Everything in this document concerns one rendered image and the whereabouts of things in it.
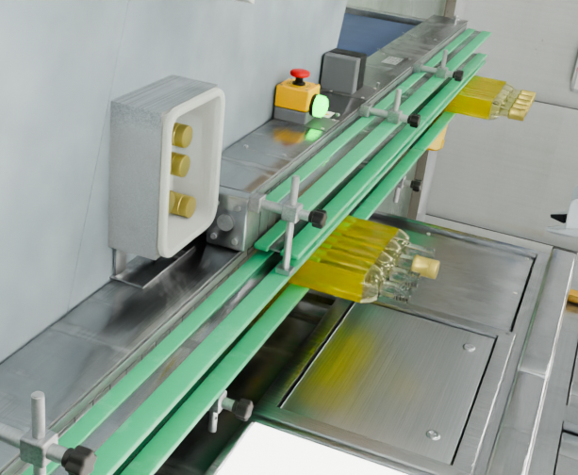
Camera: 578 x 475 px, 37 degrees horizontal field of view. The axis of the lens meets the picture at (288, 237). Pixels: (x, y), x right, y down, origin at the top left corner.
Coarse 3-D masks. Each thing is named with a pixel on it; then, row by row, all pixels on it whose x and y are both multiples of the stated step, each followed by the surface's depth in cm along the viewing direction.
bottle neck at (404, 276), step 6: (396, 270) 151; (402, 270) 151; (408, 270) 151; (390, 276) 151; (396, 276) 151; (402, 276) 150; (408, 276) 150; (414, 276) 150; (420, 276) 152; (396, 282) 151; (402, 282) 151; (408, 282) 150; (414, 282) 150
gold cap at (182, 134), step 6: (174, 126) 126; (180, 126) 126; (186, 126) 126; (174, 132) 125; (180, 132) 125; (186, 132) 126; (174, 138) 125; (180, 138) 125; (186, 138) 126; (174, 144) 127; (180, 144) 126; (186, 144) 127
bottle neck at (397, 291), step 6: (384, 282) 146; (390, 282) 146; (384, 288) 146; (390, 288) 146; (396, 288) 145; (402, 288) 145; (408, 288) 145; (384, 294) 146; (390, 294) 146; (396, 294) 145; (402, 294) 145; (408, 294) 145; (396, 300) 146; (402, 300) 145; (408, 300) 146
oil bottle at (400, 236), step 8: (344, 224) 163; (352, 224) 163; (360, 224) 164; (368, 224) 164; (376, 224) 164; (384, 224) 165; (376, 232) 161; (384, 232) 162; (392, 232) 162; (400, 232) 162; (400, 240) 160; (408, 240) 162
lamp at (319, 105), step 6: (312, 96) 172; (318, 96) 172; (324, 96) 173; (312, 102) 172; (318, 102) 172; (324, 102) 172; (312, 108) 172; (318, 108) 172; (324, 108) 172; (312, 114) 173; (318, 114) 173; (324, 114) 174
